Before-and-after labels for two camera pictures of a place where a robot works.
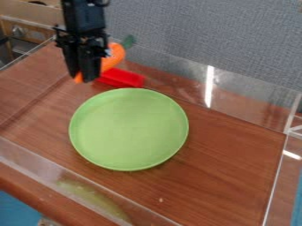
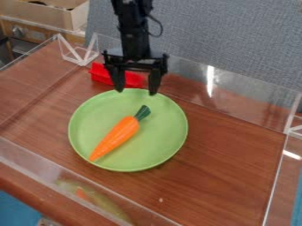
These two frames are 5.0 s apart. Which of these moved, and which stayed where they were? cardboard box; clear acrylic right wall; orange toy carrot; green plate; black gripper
Moved: orange toy carrot; black gripper
Stayed: clear acrylic right wall; green plate; cardboard box
